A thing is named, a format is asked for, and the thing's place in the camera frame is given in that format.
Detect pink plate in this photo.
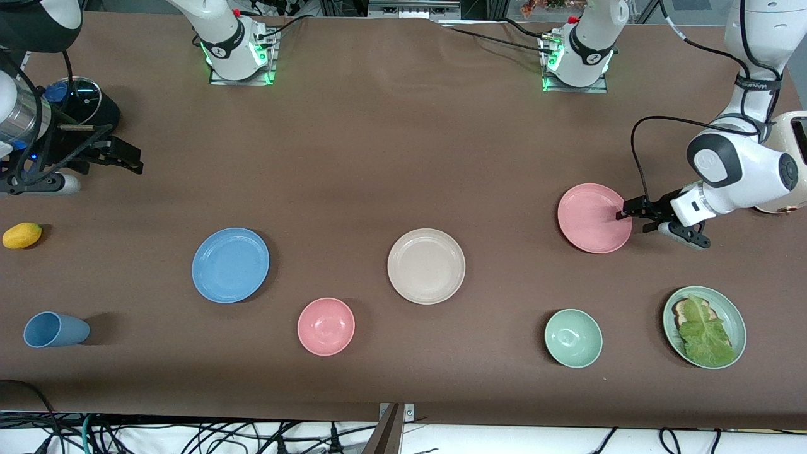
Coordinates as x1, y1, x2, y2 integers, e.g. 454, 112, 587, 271
557, 183, 633, 255

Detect blue plate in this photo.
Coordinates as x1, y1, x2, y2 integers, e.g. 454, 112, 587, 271
191, 227, 270, 305

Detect glass lid blue knob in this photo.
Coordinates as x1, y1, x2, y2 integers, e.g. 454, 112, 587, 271
43, 76, 102, 125

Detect toast bread slice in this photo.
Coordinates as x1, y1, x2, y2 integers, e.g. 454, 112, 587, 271
671, 296, 713, 329

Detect yellow lemon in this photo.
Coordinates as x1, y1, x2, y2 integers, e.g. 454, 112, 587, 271
2, 222, 44, 250

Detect green plate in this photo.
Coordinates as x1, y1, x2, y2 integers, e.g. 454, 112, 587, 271
662, 286, 748, 370

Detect beige toaster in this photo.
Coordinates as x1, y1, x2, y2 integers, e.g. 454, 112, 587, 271
753, 110, 807, 216

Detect green lettuce leaf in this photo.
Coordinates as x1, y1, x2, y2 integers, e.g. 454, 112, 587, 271
678, 294, 735, 368

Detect green bowl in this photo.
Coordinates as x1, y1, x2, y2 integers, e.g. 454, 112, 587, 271
544, 308, 603, 369

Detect blue cup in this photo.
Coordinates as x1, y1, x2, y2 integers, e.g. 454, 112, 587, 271
23, 311, 91, 349

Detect beige plate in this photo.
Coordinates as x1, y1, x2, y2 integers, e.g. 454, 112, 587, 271
386, 228, 467, 305

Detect orange background items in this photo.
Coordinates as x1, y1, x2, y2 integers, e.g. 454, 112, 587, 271
520, 0, 584, 16

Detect pink bowl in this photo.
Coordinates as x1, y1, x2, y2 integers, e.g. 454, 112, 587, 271
297, 297, 356, 357

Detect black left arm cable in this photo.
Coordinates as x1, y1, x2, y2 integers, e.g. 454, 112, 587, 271
630, 115, 767, 202

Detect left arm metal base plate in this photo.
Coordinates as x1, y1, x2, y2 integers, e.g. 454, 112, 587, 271
539, 32, 609, 94

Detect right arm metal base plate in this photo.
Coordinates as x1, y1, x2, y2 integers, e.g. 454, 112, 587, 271
208, 28, 278, 86

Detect black base cable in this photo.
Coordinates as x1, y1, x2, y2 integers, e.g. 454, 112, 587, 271
255, 14, 316, 40
441, 18, 555, 56

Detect black floor cable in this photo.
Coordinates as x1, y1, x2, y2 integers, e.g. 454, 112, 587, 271
0, 378, 64, 454

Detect aluminium frame bar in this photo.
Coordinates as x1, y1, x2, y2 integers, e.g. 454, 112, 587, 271
368, 0, 462, 21

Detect metal table edge bracket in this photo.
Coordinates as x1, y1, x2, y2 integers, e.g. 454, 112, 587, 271
378, 403, 415, 423

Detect dark camera mount post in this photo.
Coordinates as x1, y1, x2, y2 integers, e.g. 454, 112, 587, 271
361, 404, 405, 454

